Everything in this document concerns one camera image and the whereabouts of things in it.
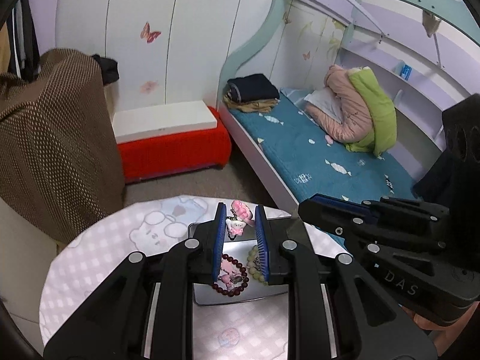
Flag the teal bunk bed frame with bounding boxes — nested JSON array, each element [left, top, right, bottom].
[[218, 0, 479, 212]]

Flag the white wardrobe with butterflies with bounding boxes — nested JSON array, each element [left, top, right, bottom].
[[55, 0, 272, 111]]

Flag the hanging clothes row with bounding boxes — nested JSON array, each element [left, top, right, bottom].
[[1, 0, 40, 82]]

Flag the white board on bench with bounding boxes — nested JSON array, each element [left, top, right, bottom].
[[112, 101, 217, 144]]

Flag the folded dark clothes stack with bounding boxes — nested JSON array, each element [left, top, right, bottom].
[[223, 73, 280, 113]]

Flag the grey metal jewelry box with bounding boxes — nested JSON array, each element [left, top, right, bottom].
[[193, 226, 288, 306]]

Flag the dark red bead bracelet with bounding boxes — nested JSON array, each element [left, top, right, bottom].
[[211, 253, 250, 298]]

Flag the pink checkered cartoon tablecloth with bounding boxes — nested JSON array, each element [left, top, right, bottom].
[[40, 197, 339, 359]]

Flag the small blue box on shelf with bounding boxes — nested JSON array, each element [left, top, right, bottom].
[[400, 64, 412, 81]]

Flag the red upholstered bench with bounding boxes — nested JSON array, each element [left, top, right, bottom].
[[117, 107, 232, 184]]

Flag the blue patterned mattress cover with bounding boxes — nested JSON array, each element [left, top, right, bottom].
[[230, 88, 415, 203]]

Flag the brown polka dot cloth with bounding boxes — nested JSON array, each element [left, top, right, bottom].
[[1, 49, 125, 244]]

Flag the pale green bead bracelet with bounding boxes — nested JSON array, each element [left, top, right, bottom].
[[246, 245, 269, 283]]

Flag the pink bear charm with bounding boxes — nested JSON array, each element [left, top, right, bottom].
[[225, 217, 247, 241]]

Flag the right hand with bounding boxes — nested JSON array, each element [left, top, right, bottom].
[[402, 301, 479, 356]]

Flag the pink bow hair clip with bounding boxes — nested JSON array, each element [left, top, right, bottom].
[[231, 200, 255, 227]]

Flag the white pillow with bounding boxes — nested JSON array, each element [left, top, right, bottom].
[[304, 87, 343, 124]]

